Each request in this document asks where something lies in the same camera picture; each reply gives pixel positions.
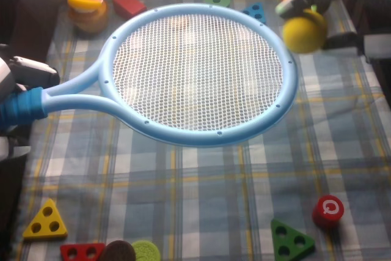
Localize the yellow foam ball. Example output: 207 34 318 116
282 9 328 54

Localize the red triangle block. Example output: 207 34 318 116
60 242 106 261

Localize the light blue toy racket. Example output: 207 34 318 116
0 2 299 149

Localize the brown toy cookie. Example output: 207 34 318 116
99 240 136 261

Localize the toy cupcake with orange slices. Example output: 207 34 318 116
67 0 109 33

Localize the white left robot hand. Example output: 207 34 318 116
0 43 60 162

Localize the green triangle block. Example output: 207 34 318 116
271 218 316 261

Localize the green toy cookie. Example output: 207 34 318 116
131 240 161 261

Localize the yellow triangle block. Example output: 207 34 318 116
23 198 68 240

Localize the red rectangular block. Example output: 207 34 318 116
112 0 147 19

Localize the blue triangle block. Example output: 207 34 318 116
241 2 267 25

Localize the tan toy biscuit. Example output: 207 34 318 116
169 16 192 29

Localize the blue plaid tablecloth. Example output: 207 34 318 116
12 0 387 261

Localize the red cylinder block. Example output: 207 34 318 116
312 195 345 229

